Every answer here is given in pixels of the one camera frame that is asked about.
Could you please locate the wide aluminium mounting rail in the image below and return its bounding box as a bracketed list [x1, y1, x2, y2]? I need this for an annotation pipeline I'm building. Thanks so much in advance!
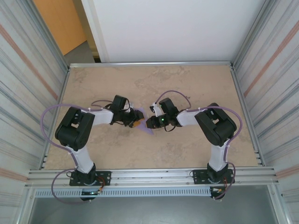
[27, 166, 280, 188]

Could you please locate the translucent corrugated side panel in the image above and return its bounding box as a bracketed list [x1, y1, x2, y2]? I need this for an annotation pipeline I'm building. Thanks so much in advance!
[0, 0, 68, 208]
[233, 0, 299, 199]

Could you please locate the purple paper sheet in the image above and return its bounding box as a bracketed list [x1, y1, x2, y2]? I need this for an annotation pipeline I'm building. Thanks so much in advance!
[133, 106, 155, 136]

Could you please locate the white door frame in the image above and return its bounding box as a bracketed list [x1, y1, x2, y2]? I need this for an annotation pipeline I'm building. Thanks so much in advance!
[80, 0, 110, 63]

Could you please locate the red orange wire bundle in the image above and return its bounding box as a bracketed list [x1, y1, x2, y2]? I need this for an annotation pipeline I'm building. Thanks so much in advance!
[221, 177, 231, 193]
[97, 176, 106, 193]

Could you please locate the aluminium table edge rail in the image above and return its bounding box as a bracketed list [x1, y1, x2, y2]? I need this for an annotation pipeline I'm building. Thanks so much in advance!
[69, 61, 235, 69]
[230, 65, 265, 167]
[39, 66, 71, 170]

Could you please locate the grey slotted cable duct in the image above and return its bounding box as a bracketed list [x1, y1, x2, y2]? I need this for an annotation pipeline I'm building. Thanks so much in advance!
[35, 188, 212, 197]

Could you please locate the grey metal sheet shelf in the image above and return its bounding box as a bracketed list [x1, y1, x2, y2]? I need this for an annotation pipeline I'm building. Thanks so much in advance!
[28, 197, 280, 224]

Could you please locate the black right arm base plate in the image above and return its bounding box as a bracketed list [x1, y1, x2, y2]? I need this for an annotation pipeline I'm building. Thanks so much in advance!
[192, 168, 234, 185]

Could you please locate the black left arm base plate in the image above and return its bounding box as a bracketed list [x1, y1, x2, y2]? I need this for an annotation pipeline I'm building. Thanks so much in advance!
[69, 171, 112, 187]

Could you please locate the aluminium upright frame post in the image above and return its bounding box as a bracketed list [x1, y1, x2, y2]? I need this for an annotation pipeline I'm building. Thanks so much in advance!
[0, 0, 71, 73]
[232, 0, 281, 70]

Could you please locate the orange wooden door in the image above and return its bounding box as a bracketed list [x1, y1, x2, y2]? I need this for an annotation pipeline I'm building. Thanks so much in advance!
[32, 0, 87, 56]

